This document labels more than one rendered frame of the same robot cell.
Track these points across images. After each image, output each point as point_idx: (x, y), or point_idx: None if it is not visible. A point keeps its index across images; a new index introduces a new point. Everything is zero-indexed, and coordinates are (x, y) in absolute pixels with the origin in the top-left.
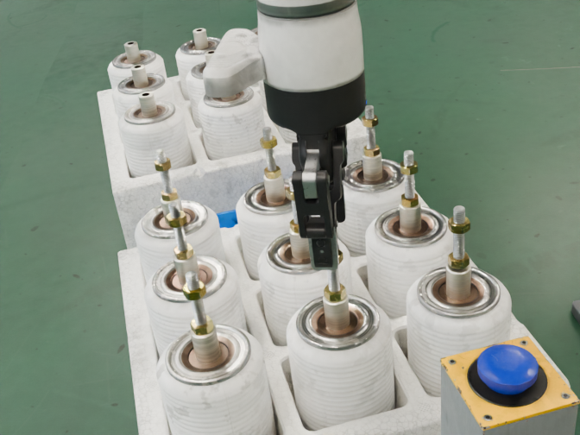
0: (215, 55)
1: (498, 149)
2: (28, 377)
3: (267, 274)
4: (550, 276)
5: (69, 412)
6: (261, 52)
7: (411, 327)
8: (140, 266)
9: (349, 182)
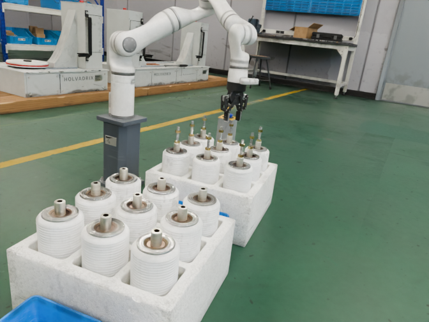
0: (254, 78)
1: (0, 236)
2: (291, 265)
3: (230, 151)
4: None
5: (279, 246)
6: (247, 76)
7: (212, 145)
8: (248, 191)
9: (185, 151)
